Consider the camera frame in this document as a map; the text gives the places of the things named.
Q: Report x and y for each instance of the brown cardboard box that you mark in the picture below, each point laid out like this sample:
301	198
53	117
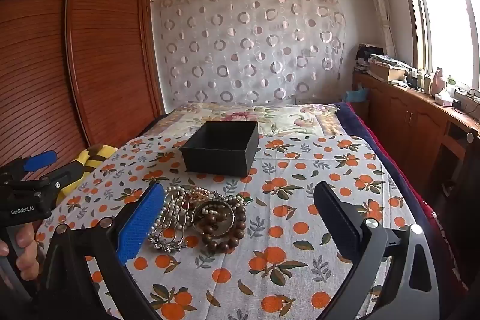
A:
388	72

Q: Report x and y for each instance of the dark blue blanket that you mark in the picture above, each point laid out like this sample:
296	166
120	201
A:
356	117

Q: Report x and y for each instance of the yellow striped cloth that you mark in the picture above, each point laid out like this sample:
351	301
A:
93	162

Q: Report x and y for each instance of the red blanket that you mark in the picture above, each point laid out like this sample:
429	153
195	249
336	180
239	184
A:
378	147

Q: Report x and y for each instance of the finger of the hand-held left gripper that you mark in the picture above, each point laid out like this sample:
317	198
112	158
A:
63	179
39	160

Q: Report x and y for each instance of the brown wooden cabinet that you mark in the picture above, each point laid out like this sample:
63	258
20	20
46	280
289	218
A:
405	125

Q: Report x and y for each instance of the wooden framed window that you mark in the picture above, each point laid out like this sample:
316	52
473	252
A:
442	5

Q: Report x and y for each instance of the pale green jade bangle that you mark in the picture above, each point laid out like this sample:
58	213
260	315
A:
194	219

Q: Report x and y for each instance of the pink figurine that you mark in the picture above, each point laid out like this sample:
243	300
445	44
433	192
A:
438	82

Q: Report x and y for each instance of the person's left hand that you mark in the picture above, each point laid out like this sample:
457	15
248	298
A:
26	241

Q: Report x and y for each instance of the blue cloth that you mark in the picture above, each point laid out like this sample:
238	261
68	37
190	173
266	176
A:
356	95

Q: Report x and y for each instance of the brown wooden wardrobe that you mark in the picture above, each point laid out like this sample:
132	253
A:
93	42

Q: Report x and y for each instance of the stack of folded clothes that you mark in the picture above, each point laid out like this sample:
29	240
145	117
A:
365	57

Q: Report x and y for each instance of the black box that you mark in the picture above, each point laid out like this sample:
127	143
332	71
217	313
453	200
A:
221	158

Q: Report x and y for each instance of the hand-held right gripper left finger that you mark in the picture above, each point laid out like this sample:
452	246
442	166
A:
138	226

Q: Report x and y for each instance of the white tissue box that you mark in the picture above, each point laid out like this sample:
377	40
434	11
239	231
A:
444	100

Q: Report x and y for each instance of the orange fruit print cloth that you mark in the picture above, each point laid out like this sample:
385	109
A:
300	192

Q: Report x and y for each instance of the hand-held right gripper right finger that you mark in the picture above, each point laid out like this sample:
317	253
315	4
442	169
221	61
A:
337	220

